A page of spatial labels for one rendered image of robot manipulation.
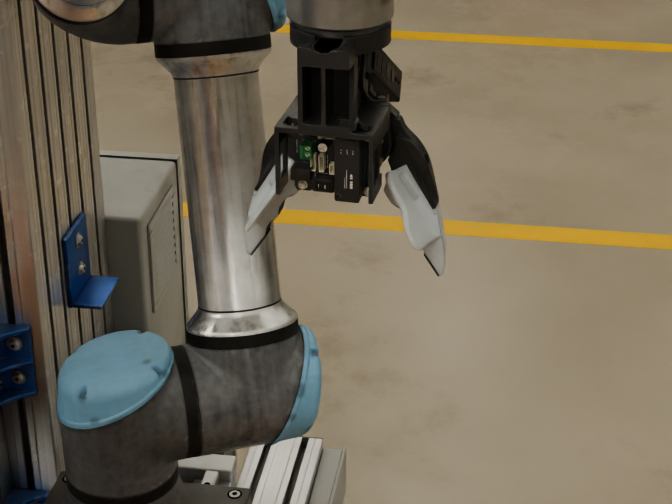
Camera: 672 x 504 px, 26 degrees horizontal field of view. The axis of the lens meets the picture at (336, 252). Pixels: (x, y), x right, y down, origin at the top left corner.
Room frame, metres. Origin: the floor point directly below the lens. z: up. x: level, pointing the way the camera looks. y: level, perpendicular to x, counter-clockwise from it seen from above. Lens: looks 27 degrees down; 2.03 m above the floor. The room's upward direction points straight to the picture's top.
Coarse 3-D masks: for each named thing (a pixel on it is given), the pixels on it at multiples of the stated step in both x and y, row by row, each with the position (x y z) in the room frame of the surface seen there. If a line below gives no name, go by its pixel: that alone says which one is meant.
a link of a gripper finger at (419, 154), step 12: (396, 120) 0.98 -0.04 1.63; (396, 132) 0.98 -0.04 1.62; (408, 132) 0.98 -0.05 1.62; (396, 144) 0.97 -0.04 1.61; (408, 144) 0.97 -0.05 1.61; (420, 144) 0.98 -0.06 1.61; (396, 156) 0.97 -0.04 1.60; (408, 156) 0.97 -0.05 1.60; (420, 156) 0.97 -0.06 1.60; (396, 168) 0.97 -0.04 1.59; (420, 168) 0.97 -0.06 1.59; (432, 168) 0.98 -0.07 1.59; (420, 180) 0.97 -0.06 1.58; (432, 180) 0.98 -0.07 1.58; (432, 192) 0.98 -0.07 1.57; (432, 204) 0.97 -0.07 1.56
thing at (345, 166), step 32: (384, 32) 0.95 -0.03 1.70; (320, 64) 0.92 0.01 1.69; (352, 64) 0.93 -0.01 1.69; (320, 96) 0.95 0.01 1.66; (352, 96) 0.93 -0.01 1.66; (384, 96) 0.99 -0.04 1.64; (288, 128) 0.93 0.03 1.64; (320, 128) 0.92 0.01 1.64; (352, 128) 0.93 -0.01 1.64; (384, 128) 0.95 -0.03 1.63; (320, 160) 0.94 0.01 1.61; (352, 160) 0.92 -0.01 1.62; (384, 160) 0.97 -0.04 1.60; (352, 192) 0.92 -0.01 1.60
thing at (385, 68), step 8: (368, 56) 0.98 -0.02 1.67; (376, 56) 0.99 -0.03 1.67; (384, 56) 1.01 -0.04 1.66; (368, 64) 0.98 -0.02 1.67; (376, 64) 0.99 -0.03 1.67; (384, 64) 1.01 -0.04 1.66; (392, 64) 1.04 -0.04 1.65; (368, 72) 0.98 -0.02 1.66; (376, 72) 0.99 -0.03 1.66; (384, 72) 1.01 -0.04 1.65; (392, 72) 1.03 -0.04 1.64; (400, 72) 1.06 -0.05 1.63; (368, 80) 1.00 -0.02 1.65; (376, 80) 1.00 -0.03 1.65; (384, 80) 1.01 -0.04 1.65; (392, 80) 1.03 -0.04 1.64; (400, 80) 1.06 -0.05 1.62; (376, 88) 1.02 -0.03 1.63; (384, 88) 1.02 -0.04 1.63; (392, 88) 1.04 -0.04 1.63; (400, 88) 1.06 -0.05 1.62; (392, 96) 1.05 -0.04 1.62
